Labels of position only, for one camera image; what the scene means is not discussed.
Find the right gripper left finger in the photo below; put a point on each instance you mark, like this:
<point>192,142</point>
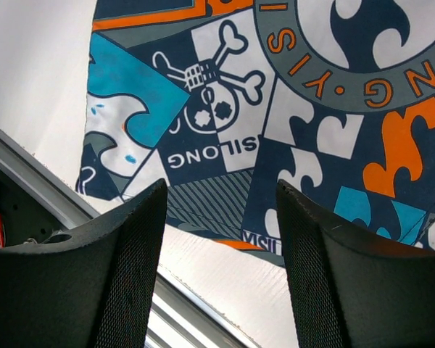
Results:
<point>91,286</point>

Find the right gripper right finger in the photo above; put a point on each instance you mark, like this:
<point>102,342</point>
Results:
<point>350,287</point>

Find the colourful patterned shorts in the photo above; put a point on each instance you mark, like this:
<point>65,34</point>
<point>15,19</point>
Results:
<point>223,99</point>

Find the aluminium rail beam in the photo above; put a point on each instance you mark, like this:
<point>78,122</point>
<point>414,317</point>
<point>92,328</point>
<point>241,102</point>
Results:
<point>177,317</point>

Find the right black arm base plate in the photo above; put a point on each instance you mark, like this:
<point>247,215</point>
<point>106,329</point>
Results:
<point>22,218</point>

